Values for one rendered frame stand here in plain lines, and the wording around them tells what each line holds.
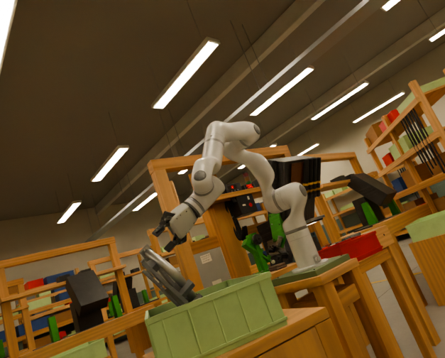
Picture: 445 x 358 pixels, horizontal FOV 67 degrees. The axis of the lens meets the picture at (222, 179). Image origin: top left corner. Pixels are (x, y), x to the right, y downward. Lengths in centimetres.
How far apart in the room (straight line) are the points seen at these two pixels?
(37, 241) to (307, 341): 1139
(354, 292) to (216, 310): 84
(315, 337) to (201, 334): 37
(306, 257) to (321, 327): 56
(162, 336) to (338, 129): 1153
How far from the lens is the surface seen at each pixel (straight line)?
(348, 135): 1211
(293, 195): 168
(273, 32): 639
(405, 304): 229
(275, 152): 330
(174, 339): 108
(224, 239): 259
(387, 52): 968
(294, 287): 166
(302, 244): 170
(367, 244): 217
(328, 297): 157
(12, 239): 1213
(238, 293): 111
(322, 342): 122
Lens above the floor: 102
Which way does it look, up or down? 14 degrees up
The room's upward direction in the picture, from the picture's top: 20 degrees counter-clockwise
